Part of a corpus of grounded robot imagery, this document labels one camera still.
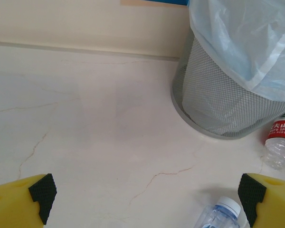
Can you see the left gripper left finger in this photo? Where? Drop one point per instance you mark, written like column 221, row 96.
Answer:
column 12, row 202

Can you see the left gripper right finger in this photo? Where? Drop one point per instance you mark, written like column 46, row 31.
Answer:
column 273, row 202

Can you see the clear bottle red label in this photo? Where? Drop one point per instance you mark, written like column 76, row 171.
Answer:
column 280, row 147

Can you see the clear bottle white cap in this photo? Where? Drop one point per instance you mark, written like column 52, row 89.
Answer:
column 218, row 216

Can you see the grey metal mesh bin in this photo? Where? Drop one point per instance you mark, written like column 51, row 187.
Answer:
column 204, row 95

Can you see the translucent white bin liner bag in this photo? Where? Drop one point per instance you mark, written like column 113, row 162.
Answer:
column 240, row 35

